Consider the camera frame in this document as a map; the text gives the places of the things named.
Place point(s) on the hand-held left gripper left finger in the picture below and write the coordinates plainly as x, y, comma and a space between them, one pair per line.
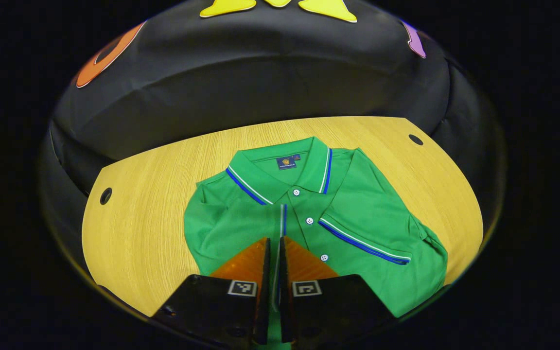
265, 301

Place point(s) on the black backdrop cloth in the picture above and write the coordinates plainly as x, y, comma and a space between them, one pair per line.
260, 73

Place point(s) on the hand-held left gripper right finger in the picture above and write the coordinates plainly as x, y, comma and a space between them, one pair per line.
284, 301

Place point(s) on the green T-shirt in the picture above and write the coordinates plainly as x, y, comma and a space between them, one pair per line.
358, 204

